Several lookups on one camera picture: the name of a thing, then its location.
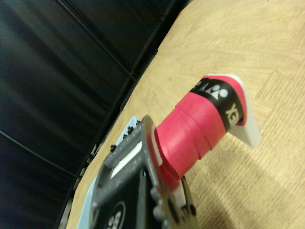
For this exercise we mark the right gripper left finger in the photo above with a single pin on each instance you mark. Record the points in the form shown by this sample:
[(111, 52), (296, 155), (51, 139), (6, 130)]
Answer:
[(129, 137)]

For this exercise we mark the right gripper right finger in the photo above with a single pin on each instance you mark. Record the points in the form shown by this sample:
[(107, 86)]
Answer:
[(188, 214)]

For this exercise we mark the blue litter tray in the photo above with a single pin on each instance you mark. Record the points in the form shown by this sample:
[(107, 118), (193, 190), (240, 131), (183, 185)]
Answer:
[(88, 200)]

